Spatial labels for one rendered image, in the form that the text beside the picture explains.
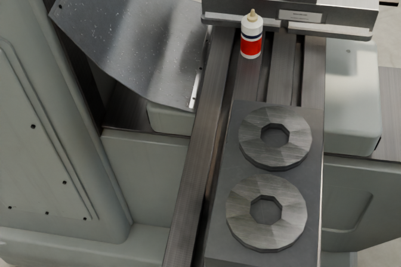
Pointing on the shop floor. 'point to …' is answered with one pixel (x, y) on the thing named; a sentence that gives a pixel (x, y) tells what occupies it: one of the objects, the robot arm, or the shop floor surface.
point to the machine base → (107, 250)
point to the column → (52, 120)
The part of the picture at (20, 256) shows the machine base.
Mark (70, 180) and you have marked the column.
